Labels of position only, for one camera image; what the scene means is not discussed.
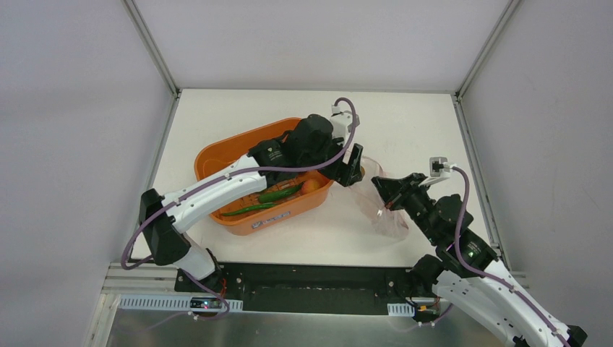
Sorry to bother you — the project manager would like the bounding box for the clear zip top bag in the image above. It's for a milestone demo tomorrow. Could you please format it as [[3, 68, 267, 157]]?
[[349, 156, 409, 241]]

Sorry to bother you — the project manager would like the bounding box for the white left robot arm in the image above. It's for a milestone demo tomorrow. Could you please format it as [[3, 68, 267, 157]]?
[[137, 112, 361, 293]]

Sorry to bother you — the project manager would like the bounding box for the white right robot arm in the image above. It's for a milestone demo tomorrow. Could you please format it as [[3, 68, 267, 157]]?
[[372, 168, 588, 346]]

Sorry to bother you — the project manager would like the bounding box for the orange peach fruit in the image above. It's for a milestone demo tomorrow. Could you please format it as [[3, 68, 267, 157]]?
[[300, 179, 322, 195]]

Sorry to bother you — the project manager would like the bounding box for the long green chili pepper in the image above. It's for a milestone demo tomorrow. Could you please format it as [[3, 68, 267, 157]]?
[[257, 183, 304, 204]]

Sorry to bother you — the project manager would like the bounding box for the thin green chili pepper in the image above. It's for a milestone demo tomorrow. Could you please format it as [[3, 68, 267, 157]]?
[[221, 202, 276, 216]]

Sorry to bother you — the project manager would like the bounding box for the orange plastic basket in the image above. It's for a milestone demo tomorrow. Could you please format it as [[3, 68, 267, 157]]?
[[194, 118, 333, 236]]

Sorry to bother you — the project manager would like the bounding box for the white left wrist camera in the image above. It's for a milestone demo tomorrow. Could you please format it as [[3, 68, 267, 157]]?
[[329, 106, 353, 146]]

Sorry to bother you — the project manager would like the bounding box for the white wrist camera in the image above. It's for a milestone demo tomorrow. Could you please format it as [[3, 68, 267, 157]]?
[[419, 156, 456, 187], [329, 106, 353, 146]]

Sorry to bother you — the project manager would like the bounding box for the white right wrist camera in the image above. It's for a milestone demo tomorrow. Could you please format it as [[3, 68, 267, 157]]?
[[419, 156, 456, 187]]

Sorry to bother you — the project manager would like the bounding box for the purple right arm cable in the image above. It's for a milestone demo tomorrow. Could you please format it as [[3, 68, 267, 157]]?
[[447, 165, 573, 347]]

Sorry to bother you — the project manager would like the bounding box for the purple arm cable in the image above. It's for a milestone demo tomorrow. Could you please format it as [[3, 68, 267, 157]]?
[[119, 97, 359, 271], [447, 165, 573, 347]]

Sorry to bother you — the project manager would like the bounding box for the right white cable duct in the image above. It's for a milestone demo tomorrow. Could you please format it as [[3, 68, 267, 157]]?
[[387, 303, 416, 317]]

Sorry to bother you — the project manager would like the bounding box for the white cable duct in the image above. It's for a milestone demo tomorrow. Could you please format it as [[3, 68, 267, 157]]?
[[387, 303, 416, 317], [118, 294, 243, 313]]

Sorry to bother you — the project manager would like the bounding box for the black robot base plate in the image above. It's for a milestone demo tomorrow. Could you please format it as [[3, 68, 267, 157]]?
[[204, 262, 433, 315]]

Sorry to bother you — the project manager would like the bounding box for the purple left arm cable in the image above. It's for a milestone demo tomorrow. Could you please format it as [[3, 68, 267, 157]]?
[[119, 97, 359, 271]]

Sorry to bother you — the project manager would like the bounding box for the left white cable duct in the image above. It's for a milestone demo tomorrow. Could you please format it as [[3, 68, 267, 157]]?
[[118, 294, 243, 313]]

